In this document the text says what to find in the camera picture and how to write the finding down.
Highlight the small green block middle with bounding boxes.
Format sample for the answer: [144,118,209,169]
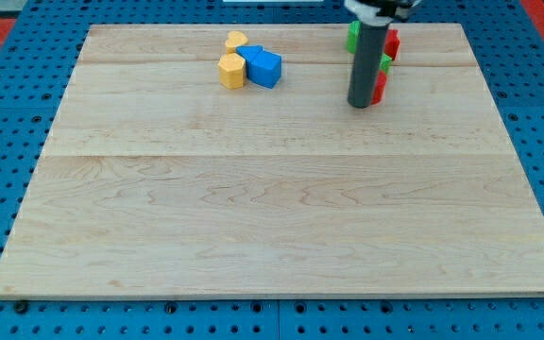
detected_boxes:
[380,54,393,74]

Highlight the blue cube block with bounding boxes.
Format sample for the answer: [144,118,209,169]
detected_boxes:
[246,50,282,89]

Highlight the green block upper left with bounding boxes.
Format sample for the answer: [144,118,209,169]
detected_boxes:
[346,20,361,54]

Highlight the blue triangle block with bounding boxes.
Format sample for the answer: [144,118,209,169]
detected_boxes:
[236,45,264,66]

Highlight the yellow heart block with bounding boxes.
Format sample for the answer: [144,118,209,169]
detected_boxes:
[225,30,248,54]

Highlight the red block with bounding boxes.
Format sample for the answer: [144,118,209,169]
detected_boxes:
[383,28,400,60]
[370,71,387,105]

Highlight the yellow hexagon block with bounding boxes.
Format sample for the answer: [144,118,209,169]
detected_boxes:
[218,53,247,90]

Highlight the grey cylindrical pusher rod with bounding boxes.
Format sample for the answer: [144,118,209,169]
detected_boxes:
[348,23,389,109]

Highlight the wooden board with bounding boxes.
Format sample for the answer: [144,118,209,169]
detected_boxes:
[0,24,544,300]

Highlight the red block upper right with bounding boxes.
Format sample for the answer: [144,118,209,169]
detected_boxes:
[383,28,400,60]

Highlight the red block lower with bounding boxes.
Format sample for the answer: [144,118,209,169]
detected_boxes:
[370,71,387,105]

